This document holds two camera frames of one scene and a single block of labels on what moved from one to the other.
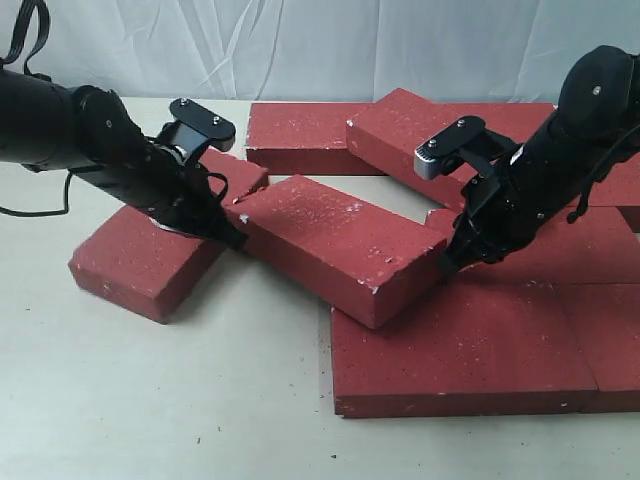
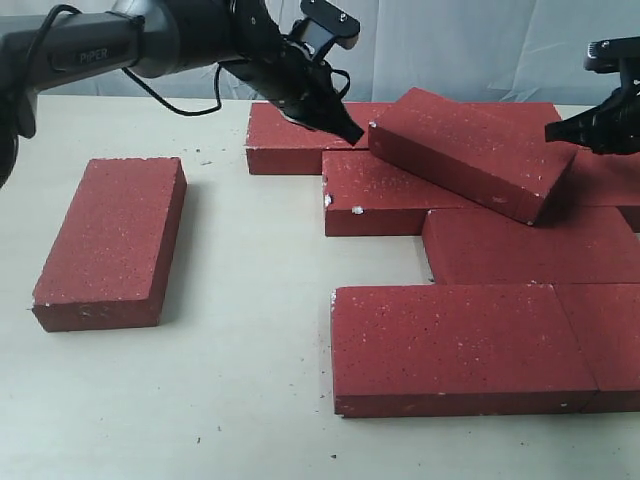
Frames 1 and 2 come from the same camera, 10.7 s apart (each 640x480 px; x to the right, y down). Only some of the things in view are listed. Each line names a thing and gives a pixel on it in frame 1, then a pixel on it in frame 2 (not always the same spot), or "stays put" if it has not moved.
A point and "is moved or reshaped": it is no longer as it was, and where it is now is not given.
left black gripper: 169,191 -> 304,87
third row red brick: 600,248 stays put
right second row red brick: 620,187 stays put
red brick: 606,320 stays put
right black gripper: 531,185 -> 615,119
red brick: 360,258 -> 364,197
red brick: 385,132 is moved or reshaped
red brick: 139,265 -> 110,263
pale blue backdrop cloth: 447,51 stays put
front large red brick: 465,349 stays put
